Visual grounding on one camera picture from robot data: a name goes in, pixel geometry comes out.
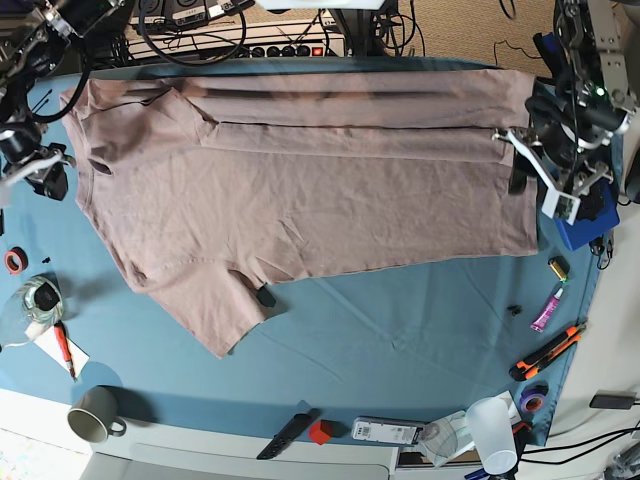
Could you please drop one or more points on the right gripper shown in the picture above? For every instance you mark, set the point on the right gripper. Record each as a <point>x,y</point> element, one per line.
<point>41,167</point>

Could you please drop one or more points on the clear plastic packaging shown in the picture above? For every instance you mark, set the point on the clear plastic packaging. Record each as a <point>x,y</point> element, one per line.
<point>445,439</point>

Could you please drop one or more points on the grey ceramic mug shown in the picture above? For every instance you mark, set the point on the grey ceramic mug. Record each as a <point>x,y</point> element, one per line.
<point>94,417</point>

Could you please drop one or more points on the red cube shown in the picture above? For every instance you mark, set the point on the red cube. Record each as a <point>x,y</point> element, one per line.
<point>320,432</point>

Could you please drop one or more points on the foot pedal labelled start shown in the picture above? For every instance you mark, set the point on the foot pedal labelled start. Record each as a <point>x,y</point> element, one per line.
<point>151,10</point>

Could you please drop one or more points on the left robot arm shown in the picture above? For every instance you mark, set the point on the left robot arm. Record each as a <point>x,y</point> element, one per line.
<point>591,104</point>

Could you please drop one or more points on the white power strip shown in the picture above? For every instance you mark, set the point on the white power strip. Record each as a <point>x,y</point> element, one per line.
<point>283,51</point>

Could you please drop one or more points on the black phone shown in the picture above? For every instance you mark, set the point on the black phone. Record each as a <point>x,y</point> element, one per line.
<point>610,400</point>

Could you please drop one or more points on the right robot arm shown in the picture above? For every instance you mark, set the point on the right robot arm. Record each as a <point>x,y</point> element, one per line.
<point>34,51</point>

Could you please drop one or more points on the translucent plastic cup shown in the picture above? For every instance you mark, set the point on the translucent plastic cup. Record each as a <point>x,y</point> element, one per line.
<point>489,424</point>

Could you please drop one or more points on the purple glue tube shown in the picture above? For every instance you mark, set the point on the purple glue tube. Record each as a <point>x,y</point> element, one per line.
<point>546,313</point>

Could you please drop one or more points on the black folding knife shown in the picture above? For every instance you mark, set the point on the black folding knife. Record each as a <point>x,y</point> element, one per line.
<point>295,427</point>

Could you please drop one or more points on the red pen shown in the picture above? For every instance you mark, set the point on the red pen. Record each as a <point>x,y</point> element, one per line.
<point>62,340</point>

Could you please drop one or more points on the blue table cloth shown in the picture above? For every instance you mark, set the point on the blue table cloth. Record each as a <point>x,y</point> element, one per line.
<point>413,342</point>

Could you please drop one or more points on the foot pedal labelled zero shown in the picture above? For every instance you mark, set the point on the foot pedal labelled zero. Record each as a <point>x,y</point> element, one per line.
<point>188,11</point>

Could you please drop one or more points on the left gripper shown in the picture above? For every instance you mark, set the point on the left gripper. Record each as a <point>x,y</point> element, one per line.
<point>566,165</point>

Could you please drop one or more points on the purple tape roll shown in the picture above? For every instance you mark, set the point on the purple tape roll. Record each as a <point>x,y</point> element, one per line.
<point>533,399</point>

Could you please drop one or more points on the orange utility knife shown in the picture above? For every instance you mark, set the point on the orange utility knife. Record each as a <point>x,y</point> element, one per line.
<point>539,360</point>

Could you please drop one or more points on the white barcode box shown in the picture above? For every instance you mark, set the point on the white barcode box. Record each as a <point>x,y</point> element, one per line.
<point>380,430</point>

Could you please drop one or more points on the red tape roll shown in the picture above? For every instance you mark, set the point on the red tape roll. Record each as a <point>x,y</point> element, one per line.
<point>15,260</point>

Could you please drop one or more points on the yellow black battery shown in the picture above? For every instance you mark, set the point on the yellow black battery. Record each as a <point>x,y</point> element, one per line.
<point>560,268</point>

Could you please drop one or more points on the blue box with black knob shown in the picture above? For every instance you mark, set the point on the blue box with black knob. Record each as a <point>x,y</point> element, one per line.
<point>597,215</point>

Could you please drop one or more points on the small black clip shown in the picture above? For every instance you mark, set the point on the small black clip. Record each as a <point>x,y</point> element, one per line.
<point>514,310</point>

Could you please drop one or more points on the white paper note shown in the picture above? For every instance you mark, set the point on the white paper note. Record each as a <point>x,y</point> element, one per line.
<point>49,344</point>

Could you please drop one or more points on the pink T-shirt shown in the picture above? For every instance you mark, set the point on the pink T-shirt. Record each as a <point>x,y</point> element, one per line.
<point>203,190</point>

